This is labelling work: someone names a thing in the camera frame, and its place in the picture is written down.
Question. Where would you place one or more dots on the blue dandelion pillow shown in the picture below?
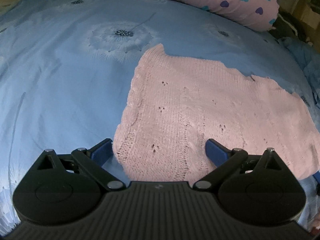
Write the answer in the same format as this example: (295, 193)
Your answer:
(308, 60)

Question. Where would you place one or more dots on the blue dandelion bed sheet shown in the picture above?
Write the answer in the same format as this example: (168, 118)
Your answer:
(67, 65)

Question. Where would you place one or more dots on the pink knitted sweater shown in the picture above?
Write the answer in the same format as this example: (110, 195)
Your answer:
(175, 104)

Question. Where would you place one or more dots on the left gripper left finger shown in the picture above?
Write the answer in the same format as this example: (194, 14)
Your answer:
(79, 170)

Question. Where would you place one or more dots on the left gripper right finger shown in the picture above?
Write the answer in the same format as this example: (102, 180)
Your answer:
(238, 170)

